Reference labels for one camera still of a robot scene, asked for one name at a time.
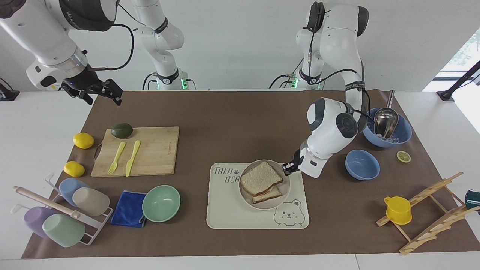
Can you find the beige cup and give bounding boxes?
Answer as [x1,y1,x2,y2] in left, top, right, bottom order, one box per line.
[72,186,111,217]

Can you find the green avocado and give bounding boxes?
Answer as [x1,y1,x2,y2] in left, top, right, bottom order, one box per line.
[111,123,134,140]

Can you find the wooden cutting board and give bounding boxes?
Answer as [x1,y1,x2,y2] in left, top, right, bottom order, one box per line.
[90,126,180,178]

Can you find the yellow cup with handle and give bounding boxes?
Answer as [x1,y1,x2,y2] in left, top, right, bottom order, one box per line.
[384,195,413,226]

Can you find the mint green cup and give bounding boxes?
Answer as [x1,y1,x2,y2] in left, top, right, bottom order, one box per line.
[42,213,86,248]

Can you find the cream tray with bear print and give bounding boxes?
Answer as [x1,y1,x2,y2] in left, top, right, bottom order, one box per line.
[206,162,311,230]

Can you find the purple cup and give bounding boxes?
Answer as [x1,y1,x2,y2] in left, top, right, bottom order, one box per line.
[23,206,57,239]

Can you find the large blue bowl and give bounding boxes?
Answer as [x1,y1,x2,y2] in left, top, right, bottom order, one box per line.
[362,107,413,149]

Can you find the yellow lemon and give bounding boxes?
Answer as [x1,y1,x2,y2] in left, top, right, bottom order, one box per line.
[63,161,86,178]
[73,132,95,150]

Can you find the beige round plate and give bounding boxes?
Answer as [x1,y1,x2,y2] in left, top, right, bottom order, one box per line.
[238,159,291,211]

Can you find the yellow plastic fork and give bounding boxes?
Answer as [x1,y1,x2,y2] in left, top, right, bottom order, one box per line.
[107,141,127,175]

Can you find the blue cup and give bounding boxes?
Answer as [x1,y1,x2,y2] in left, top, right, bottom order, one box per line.
[58,177,91,207]

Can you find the blue cloth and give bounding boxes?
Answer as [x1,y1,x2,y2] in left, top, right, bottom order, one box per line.
[110,190,148,228]

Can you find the white wire cup rack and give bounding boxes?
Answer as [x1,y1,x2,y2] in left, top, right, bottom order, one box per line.
[10,172,114,246]

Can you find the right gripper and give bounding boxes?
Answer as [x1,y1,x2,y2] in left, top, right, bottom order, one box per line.
[61,64,124,107]

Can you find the ice cubes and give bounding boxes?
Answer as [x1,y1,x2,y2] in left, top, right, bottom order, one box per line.
[375,133,401,145]

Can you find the metal scoop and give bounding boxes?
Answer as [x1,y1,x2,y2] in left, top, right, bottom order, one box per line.
[373,89,399,140]

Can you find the wooden dish rack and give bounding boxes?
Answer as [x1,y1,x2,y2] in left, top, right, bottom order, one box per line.
[376,171,480,256]

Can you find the yellow plastic knife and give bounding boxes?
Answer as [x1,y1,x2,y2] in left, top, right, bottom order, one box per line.
[125,140,141,177]

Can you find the small bread slice with filling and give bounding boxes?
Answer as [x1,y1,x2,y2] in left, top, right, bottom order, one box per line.
[252,185,283,205]

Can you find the large bread slice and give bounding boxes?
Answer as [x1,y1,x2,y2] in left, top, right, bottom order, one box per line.
[240,161,285,197]

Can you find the dark green cup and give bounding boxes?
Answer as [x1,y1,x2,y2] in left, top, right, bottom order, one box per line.
[465,189,480,215]

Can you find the black stand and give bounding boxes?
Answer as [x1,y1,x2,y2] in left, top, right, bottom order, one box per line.
[436,61,480,102]
[0,78,20,101]

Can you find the mint green bowl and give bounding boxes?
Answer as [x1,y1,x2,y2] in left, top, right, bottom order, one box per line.
[142,184,182,223]

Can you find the small blue bowl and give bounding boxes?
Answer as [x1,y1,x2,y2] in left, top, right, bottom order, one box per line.
[345,149,381,181]

